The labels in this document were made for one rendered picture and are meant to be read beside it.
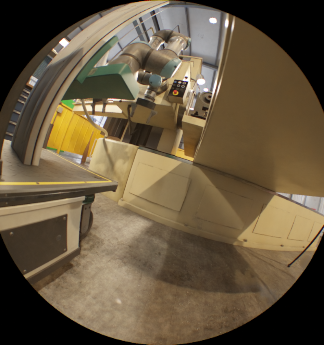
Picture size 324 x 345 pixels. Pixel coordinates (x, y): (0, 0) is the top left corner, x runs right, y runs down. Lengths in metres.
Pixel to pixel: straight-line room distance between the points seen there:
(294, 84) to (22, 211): 0.48
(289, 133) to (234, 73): 0.19
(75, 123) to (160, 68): 3.30
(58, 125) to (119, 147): 2.42
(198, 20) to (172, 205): 8.56
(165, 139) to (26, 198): 1.72
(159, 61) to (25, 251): 0.71
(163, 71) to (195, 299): 0.93
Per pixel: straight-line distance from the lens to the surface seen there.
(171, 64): 0.56
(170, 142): 1.77
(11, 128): 1.99
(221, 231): 1.20
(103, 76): 0.46
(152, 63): 0.57
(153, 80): 0.76
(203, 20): 8.42
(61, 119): 3.46
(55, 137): 3.43
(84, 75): 0.52
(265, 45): 0.19
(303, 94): 0.25
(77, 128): 3.76
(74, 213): 0.38
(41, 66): 2.69
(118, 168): 1.24
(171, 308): 0.51
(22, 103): 2.01
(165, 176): 1.06
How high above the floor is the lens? 0.42
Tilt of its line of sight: level
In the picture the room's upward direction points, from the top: 18 degrees clockwise
